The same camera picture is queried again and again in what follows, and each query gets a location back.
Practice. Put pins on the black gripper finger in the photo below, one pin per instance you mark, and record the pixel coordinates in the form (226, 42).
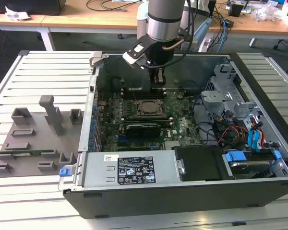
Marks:
(160, 81)
(151, 75)

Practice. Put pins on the silver CPU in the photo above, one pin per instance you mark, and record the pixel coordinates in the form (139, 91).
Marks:
(150, 107)

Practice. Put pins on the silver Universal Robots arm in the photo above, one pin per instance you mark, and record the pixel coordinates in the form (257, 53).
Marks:
(163, 24)

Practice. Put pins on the black RAM slot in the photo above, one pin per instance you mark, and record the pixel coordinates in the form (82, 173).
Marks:
(129, 118)
(167, 123)
(144, 93)
(144, 90)
(146, 119)

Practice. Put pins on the round coin cell battery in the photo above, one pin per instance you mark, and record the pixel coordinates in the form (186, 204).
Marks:
(180, 95)

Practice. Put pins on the white handheld device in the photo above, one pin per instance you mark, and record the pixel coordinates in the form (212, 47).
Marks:
(204, 45)

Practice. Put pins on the green motherboard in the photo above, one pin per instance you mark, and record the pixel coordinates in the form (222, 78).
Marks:
(182, 124)

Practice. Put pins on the black graphics card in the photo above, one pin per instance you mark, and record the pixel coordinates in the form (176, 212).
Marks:
(144, 131)

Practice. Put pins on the silver metal drive cage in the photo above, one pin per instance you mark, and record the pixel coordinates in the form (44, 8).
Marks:
(218, 95)

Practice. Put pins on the silver chipset heatsink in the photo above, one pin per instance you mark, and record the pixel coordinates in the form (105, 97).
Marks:
(171, 143)

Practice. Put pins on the blue expansion slot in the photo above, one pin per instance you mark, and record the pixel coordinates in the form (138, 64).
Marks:
(122, 138)

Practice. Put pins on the small black device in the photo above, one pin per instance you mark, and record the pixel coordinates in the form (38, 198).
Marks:
(229, 23)

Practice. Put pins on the wooden office desk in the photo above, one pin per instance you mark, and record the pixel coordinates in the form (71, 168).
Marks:
(86, 22)

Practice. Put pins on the black rating label sticker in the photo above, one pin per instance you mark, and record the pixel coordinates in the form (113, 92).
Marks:
(134, 165)

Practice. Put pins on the small white sticker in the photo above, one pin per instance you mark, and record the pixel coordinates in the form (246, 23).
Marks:
(110, 158)

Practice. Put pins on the hard disk in blue carrier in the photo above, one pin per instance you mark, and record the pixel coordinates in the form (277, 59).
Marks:
(235, 157)

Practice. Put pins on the grey power supply unit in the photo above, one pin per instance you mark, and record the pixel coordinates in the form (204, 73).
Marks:
(96, 170)

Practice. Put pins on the clear plastic bag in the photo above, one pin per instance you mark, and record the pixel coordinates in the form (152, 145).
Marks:
(266, 10)

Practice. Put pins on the black and silver PC case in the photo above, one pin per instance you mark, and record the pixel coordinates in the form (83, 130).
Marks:
(182, 198)

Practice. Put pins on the blue release latch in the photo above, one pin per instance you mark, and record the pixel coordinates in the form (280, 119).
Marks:
(64, 172)

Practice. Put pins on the grey parts rack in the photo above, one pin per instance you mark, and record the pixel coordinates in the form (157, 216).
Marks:
(38, 141)

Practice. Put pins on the black desktop computer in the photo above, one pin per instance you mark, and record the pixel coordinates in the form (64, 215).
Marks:
(38, 6)

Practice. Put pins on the green RAM stick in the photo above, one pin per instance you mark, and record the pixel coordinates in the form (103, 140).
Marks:
(38, 152)

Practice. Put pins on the crumpled white paper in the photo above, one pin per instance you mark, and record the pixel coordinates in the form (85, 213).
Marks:
(16, 14)

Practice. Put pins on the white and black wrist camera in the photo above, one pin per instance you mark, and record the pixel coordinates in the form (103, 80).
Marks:
(134, 54)

